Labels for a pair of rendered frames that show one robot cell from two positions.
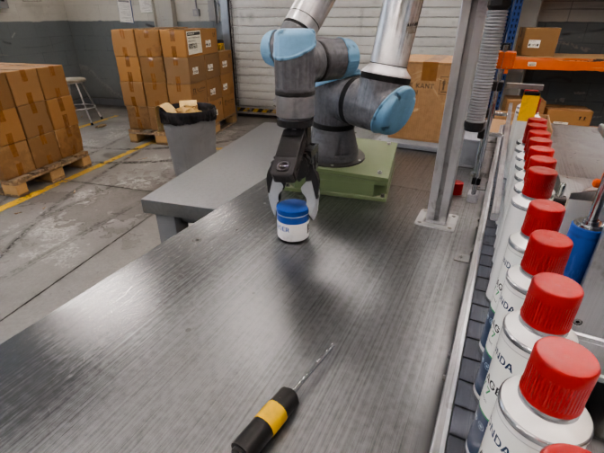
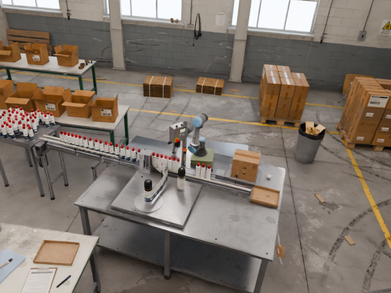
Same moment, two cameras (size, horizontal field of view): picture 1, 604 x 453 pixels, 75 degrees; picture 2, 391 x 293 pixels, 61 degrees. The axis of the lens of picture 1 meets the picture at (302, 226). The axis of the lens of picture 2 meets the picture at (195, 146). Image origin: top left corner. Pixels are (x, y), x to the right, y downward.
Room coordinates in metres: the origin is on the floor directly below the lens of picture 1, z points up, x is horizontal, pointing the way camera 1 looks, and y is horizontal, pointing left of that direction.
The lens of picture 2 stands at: (0.33, -3.57, 3.33)
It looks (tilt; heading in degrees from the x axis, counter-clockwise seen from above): 33 degrees down; 79
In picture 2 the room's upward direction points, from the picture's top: 4 degrees clockwise
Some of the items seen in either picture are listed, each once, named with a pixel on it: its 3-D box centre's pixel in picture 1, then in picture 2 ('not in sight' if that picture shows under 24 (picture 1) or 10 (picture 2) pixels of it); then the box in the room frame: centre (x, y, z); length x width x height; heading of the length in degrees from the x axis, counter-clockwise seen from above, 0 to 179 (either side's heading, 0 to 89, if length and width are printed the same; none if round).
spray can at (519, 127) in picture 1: (522, 139); (198, 170); (0.97, -0.55, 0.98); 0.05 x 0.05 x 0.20
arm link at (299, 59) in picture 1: (296, 62); not in sight; (0.77, 0.01, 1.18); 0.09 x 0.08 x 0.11; 135
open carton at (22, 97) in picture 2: not in sight; (22, 99); (-1.47, 1.50, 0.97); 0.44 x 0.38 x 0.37; 78
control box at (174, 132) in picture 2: not in sight; (177, 132); (0.74, -0.34, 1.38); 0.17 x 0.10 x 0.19; 29
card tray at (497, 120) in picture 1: (514, 123); (265, 195); (1.69, -0.91, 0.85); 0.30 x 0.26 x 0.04; 154
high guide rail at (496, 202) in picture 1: (504, 138); (207, 172); (1.08, -0.56, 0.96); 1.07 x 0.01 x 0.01; 154
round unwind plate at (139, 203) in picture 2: not in sight; (148, 202); (0.38, -0.93, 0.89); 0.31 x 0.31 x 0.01
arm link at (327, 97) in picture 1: (337, 94); (200, 142); (1.07, -0.09, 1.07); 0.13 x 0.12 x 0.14; 45
